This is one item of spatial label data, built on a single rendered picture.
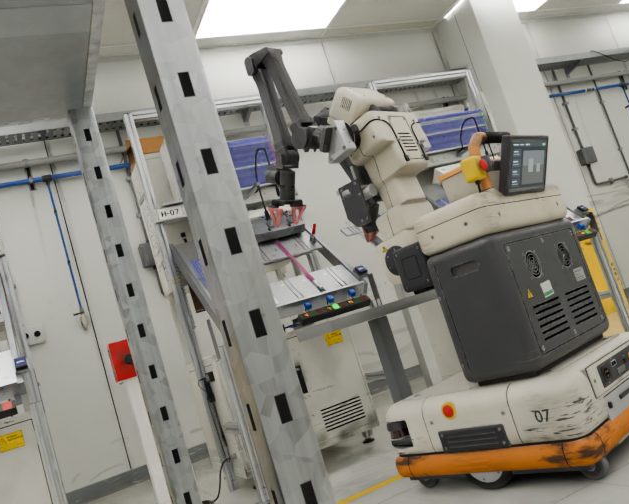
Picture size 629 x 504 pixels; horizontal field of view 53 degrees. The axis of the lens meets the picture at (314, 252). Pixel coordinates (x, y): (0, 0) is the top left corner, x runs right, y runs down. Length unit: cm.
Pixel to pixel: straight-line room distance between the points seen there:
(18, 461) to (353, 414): 145
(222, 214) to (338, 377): 274
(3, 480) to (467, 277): 192
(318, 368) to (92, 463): 194
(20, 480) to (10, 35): 231
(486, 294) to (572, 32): 600
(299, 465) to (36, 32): 49
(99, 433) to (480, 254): 320
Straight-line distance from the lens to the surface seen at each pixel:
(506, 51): 608
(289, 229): 319
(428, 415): 200
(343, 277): 291
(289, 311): 272
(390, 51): 607
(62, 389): 448
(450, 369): 390
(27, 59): 73
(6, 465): 283
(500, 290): 181
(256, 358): 36
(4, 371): 259
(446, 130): 398
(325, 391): 307
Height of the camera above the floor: 57
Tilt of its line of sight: 7 degrees up
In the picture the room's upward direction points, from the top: 18 degrees counter-clockwise
